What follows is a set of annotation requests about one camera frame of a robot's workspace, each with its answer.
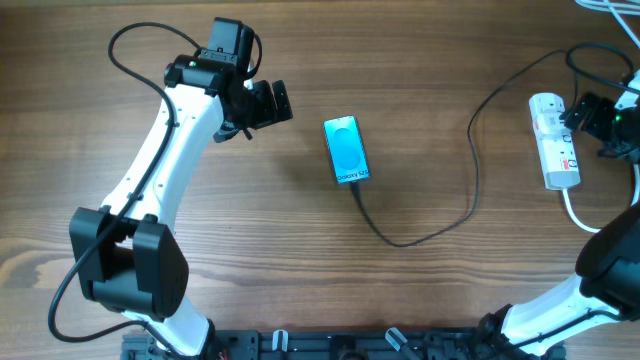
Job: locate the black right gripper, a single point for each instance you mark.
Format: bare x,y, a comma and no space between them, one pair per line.
595,122

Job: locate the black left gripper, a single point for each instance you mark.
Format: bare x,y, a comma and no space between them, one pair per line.
267,112

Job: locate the white power strip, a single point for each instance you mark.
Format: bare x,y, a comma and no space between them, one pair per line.
557,155

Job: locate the teal Galaxy smartphone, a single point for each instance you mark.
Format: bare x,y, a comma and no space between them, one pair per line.
346,149

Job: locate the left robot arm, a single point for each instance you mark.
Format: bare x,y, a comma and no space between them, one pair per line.
126,255

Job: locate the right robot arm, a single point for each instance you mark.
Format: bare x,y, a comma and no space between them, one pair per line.
604,287

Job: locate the white charger plug adapter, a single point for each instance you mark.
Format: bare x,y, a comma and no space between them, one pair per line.
547,125

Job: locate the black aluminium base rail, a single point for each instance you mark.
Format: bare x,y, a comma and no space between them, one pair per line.
434,344

